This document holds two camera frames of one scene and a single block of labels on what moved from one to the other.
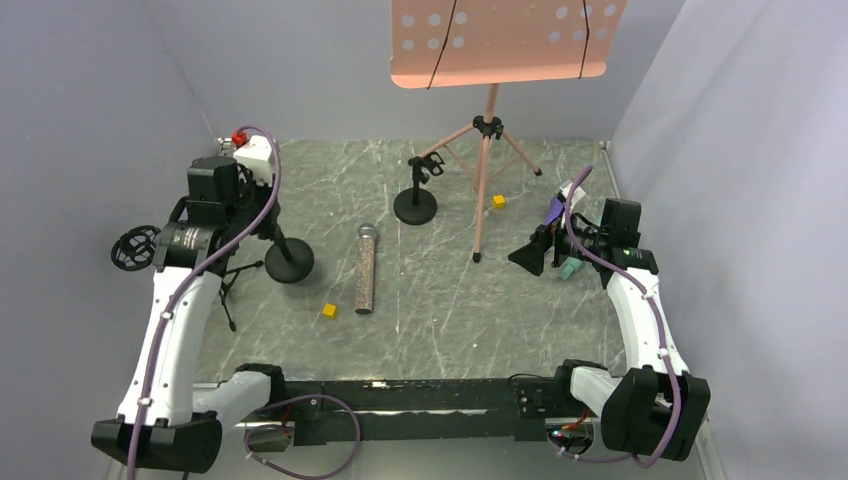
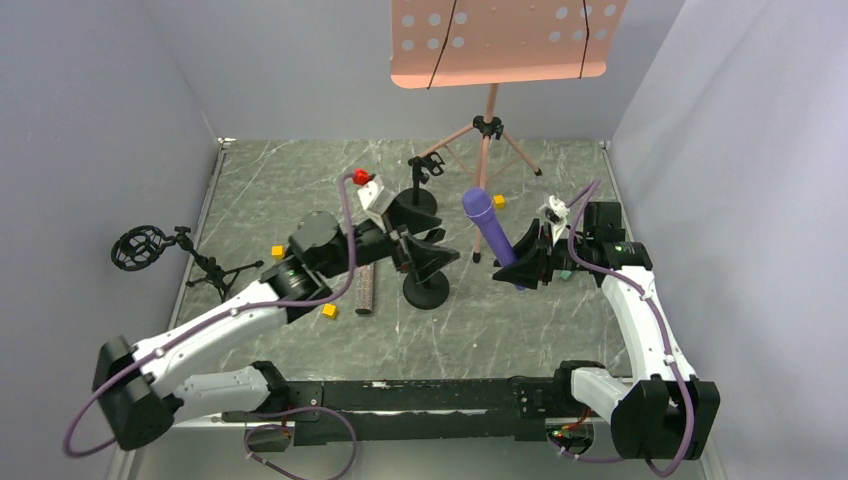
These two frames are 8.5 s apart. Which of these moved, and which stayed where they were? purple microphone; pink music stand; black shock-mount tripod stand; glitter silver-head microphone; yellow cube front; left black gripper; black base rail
Moved: purple microphone; left black gripper
Stayed: pink music stand; yellow cube front; black base rail; glitter silver-head microphone; black shock-mount tripod stand
